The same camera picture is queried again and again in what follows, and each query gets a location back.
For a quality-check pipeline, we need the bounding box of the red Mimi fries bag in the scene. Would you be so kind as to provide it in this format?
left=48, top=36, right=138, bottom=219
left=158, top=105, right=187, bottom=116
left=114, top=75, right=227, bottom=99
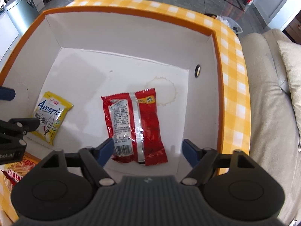
left=1, top=159, right=36, bottom=190

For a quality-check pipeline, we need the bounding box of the yellow Americ snack bag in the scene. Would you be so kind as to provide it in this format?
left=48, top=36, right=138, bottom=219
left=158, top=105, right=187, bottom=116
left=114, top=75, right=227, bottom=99
left=27, top=91, right=74, bottom=145

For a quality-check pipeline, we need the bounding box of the large red snack bag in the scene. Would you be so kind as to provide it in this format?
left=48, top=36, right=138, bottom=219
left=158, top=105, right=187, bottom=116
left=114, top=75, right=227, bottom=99
left=101, top=88, right=168, bottom=166

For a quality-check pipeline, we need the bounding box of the white tv cabinet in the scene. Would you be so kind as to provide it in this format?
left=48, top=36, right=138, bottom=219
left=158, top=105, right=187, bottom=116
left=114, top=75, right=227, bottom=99
left=0, top=12, right=20, bottom=67

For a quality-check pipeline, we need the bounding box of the yellow checkered tablecloth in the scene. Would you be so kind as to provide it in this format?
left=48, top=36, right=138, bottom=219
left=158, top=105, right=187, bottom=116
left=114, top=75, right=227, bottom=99
left=0, top=0, right=252, bottom=223

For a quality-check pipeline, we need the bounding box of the beige sofa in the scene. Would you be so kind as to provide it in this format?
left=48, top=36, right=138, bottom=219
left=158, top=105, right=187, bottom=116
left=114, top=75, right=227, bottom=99
left=241, top=29, right=300, bottom=225

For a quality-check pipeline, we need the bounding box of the silver pedal trash bin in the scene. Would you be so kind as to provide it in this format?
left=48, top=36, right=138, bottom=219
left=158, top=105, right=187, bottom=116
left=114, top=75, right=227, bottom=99
left=4, top=0, right=39, bottom=35

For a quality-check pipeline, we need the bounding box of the black bin with bag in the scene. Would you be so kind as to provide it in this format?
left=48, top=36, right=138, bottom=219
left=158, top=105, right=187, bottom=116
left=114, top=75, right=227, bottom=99
left=205, top=13, right=243, bottom=36

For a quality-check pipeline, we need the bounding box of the white cushion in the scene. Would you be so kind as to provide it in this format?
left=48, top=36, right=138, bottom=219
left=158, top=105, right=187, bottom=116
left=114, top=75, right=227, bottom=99
left=277, top=40, right=301, bottom=152

